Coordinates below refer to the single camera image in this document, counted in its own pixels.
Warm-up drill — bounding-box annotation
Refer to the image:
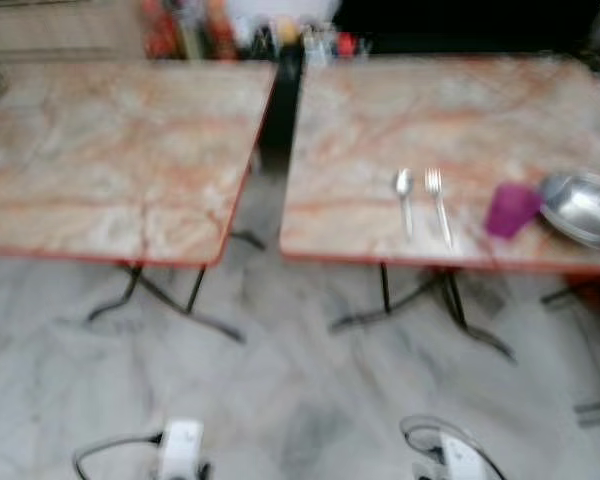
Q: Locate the black metal table leg frame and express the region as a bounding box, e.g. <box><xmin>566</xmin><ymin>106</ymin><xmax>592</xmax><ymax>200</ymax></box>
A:
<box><xmin>86</xmin><ymin>230</ymin><xmax>268</xmax><ymax>345</ymax></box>
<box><xmin>330</xmin><ymin>262</ymin><xmax>517</xmax><ymax>363</ymax></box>

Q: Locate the small red container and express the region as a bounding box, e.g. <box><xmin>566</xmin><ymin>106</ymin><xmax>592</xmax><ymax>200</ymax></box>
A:
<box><xmin>335</xmin><ymin>33</ymin><xmax>359</xmax><ymax>58</ymax></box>

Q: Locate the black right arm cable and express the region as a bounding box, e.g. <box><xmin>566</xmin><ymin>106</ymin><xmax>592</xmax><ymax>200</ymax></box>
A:
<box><xmin>399</xmin><ymin>414</ymin><xmax>507</xmax><ymax>480</ymax></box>

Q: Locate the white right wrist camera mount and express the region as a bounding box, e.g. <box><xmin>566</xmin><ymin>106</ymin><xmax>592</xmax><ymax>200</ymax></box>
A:
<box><xmin>412</xmin><ymin>426</ymin><xmax>501</xmax><ymax>480</ymax></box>

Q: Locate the round stainless steel bowl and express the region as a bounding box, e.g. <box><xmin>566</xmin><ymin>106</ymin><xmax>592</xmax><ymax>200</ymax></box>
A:
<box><xmin>538</xmin><ymin>172</ymin><xmax>600</xmax><ymax>251</ymax></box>

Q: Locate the silver metal spoon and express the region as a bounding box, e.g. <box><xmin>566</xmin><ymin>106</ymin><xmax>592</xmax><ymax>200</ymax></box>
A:
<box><xmin>394</xmin><ymin>167</ymin><xmax>417</xmax><ymax>239</ymax></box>

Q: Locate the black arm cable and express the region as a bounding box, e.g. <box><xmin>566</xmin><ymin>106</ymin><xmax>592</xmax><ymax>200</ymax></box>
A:
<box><xmin>399</xmin><ymin>414</ymin><xmax>507</xmax><ymax>480</ymax></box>
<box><xmin>73</xmin><ymin>431</ymin><xmax>167</xmax><ymax>480</ymax></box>

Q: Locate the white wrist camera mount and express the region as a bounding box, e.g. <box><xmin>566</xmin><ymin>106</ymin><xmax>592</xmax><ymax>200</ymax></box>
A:
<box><xmin>412</xmin><ymin>426</ymin><xmax>501</xmax><ymax>480</ymax></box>
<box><xmin>158</xmin><ymin>418</ymin><xmax>207</xmax><ymax>480</ymax></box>

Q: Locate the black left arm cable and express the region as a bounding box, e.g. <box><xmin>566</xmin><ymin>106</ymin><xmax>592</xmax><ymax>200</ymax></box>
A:
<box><xmin>73</xmin><ymin>431</ymin><xmax>167</xmax><ymax>480</ymax></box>

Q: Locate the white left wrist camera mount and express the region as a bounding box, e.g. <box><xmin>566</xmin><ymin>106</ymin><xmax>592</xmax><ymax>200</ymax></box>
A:
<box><xmin>158</xmin><ymin>418</ymin><xmax>207</xmax><ymax>480</ymax></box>

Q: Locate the red sauce bottle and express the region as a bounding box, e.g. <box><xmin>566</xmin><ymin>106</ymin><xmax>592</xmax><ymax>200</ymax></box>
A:
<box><xmin>140</xmin><ymin>0</ymin><xmax>178</xmax><ymax>58</ymax></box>

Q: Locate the purple plastic cup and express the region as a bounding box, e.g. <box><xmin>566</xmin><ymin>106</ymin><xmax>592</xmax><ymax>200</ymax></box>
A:
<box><xmin>484</xmin><ymin>182</ymin><xmax>543</xmax><ymax>240</ymax></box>

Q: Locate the silver metal fork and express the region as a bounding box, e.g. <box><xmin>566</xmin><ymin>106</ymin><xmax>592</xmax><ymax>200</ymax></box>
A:
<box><xmin>424</xmin><ymin>167</ymin><xmax>455</xmax><ymax>249</ymax></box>

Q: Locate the black metal stool frame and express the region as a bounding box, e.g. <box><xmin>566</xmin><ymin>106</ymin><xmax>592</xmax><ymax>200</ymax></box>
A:
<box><xmin>540</xmin><ymin>272</ymin><xmax>600</xmax><ymax>429</ymax></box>

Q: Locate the light wooden cabinet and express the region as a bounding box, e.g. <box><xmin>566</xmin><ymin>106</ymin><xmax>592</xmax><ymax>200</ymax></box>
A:
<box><xmin>0</xmin><ymin>0</ymin><xmax>147</xmax><ymax>57</ymax></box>

